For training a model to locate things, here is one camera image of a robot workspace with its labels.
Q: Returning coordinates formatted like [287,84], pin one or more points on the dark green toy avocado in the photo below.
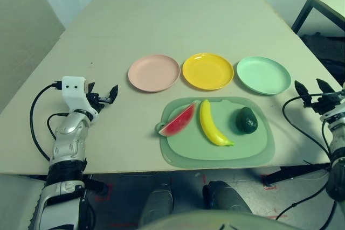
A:
[246,122]

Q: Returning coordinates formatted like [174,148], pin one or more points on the grey robot foot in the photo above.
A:
[226,197]
[157,205]

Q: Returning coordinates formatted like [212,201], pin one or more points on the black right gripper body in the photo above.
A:
[330,103]

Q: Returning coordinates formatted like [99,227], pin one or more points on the yellow plastic plate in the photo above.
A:
[207,72]

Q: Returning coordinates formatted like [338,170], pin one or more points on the mint green plastic plate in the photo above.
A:
[262,75]

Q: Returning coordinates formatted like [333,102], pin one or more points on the grey robot right foot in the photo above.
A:
[226,197]

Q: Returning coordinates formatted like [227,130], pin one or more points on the grey robot left foot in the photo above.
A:
[157,205]

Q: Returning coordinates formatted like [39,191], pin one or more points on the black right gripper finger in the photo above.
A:
[303,94]
[324,87]

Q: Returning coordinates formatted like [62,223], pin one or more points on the grey robot torso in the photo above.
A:
[215,223]

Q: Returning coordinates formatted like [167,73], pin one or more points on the red toy watermelon slice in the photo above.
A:
[179,122]

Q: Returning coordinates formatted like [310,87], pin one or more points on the black table base bar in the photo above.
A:
[97,185]
[296,174]

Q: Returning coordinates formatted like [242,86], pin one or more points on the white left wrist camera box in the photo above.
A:
[74,90]

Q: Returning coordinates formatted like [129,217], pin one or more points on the pink plastic plate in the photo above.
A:
[153,73]

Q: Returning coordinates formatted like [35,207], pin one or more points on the beige side table black frame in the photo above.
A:
[331,3]

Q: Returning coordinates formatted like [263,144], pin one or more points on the yellow toy banana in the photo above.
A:
[208,125]

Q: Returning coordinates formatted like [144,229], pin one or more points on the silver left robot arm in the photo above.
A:
[70,138]

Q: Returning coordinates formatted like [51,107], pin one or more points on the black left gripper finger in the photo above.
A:
[91,87]
[114,94]

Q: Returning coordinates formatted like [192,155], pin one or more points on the green cutting board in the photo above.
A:
[242,146]

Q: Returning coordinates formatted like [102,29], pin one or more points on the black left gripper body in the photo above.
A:
[98,102]

